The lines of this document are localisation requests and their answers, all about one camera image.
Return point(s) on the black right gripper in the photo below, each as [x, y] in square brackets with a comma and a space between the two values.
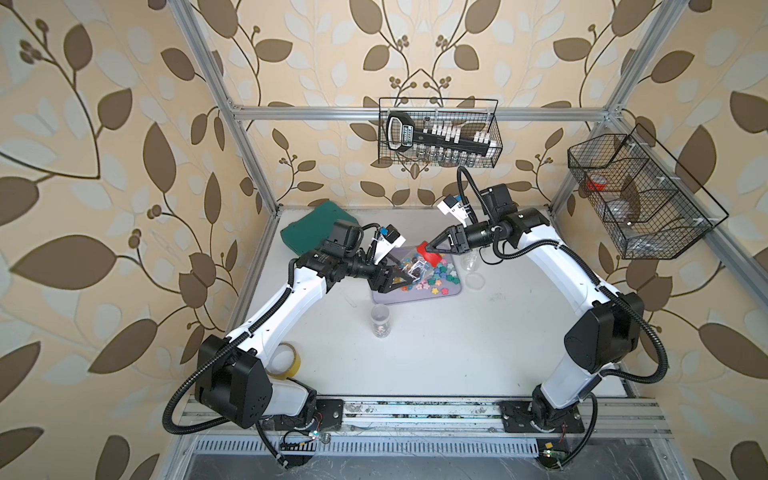
[457, 245]

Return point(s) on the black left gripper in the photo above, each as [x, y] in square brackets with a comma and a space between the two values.
[383, 281]

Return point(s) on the clear jar of star candies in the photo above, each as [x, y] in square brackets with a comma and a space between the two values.
[471, 261]

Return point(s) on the clear jar lid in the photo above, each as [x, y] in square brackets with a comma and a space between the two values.
[475, 281]

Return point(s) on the red lidded clear jar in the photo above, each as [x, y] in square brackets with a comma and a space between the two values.
[416, 266]

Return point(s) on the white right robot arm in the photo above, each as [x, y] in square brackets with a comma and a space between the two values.
[608, 323]

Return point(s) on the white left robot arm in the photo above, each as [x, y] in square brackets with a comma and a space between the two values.
[231, 377]

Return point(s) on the pile of star candies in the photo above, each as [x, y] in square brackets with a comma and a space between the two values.
[444, 282]

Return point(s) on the red lidded jar in basket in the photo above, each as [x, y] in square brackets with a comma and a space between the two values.
[595, 182]

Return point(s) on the lilac plastic tray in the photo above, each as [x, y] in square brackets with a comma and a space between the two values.
[399, 295]

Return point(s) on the green plastic block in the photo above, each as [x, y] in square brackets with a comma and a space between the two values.
[309, 231]

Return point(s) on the black socket set holder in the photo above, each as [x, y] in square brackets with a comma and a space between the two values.
[403, 131]

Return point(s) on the yellow tape roll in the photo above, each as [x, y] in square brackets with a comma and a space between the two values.
[285, 363]

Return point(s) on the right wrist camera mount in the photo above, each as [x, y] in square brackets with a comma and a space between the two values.
[495, 202]

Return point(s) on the black wire basket back wall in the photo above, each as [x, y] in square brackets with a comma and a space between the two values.
[441, 105]

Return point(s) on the black wire basket wall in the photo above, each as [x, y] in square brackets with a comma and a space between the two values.
[655, 205]
[441, 105]

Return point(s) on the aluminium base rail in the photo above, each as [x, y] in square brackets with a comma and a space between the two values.
[460, 427]

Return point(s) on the black wire basket right wall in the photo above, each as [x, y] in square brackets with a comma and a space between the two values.
[655, 205]

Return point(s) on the aluminium frame post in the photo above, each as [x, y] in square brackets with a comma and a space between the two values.
[602, 53]

